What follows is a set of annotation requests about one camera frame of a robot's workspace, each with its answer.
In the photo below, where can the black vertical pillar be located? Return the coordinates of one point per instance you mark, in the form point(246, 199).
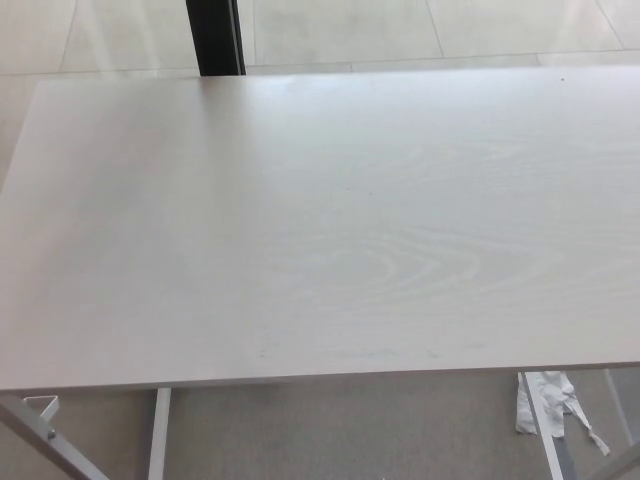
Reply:
point(215, 37)

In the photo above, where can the white upright table leg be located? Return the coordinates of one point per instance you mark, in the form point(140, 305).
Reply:
point(160, 435)

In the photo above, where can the white torn paper scrap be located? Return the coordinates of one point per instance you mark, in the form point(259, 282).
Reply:
point(552, 397)

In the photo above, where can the white slanted table leg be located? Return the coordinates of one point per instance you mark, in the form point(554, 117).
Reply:
point(542, 432)

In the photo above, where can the grey slanted table leg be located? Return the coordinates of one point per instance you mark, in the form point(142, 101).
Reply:
point(622, 407)

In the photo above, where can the grey diagonal table brace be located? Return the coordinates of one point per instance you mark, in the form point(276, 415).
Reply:
point(40, 445)

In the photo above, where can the white metal hook bracket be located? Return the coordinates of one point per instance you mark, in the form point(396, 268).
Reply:
point(49, 406)

